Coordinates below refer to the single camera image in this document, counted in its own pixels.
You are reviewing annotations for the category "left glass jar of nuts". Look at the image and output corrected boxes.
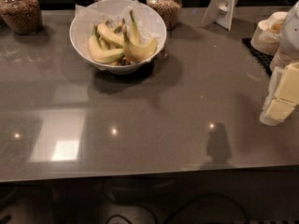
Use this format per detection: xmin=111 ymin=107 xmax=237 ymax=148
xmin=0 ymin=0 xmax=43 ymax=35

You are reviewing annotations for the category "right glass jar of nuts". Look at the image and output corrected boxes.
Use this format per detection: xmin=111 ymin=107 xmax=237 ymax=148
xmin=146 ymin=0 xmax=182 ymax=31

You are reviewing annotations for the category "white folded card stand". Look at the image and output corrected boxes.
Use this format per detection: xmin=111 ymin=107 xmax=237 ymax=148
xmin=201 ymin=0 xmax=238 ymax=31

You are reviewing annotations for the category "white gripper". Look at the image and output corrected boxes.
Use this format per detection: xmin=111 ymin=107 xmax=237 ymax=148
xmin=260 ymin=63 xmax=299 ymax=126

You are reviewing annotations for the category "glass jar of nuts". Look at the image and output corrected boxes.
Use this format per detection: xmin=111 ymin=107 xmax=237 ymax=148
xmin=146 ymin=0 xmax=182 ymax=31
xmin=0 ymin=0 xmax=43 ymax=35

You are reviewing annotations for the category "white paper bowl liner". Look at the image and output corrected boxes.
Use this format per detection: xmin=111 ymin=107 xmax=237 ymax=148
xmin=73 ymin=0 xmax=163 ymax=71

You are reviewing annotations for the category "black cable under table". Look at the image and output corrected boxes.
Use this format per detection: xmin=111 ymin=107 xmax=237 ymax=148
xmin=104 ymin=179 xmax=250 ymax=224

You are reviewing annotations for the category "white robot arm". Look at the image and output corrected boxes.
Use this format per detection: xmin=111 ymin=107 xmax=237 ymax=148
xmin=260 ymin=1 xmax=299 ymax=126

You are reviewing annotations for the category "white ceramic bowl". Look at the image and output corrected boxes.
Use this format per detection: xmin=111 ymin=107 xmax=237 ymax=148
xmin=68 ymin=0 xmax=167 ymax=76

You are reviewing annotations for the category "yellow banana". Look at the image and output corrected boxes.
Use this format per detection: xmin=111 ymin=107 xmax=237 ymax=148
xmin=97 ymin=23 xmax=124 ymax=48
xmin=88 ymin=26 xmax=124 ymax=64
xmin=129 ymin=10 xmax=140 ymax=45
xmin=122 ymin=25 xmax=157 ymax=63

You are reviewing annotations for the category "black mesh mat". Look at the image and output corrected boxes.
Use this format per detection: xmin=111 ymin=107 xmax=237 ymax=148
xmin=241 ymin=38 xmax=273 ymax=76

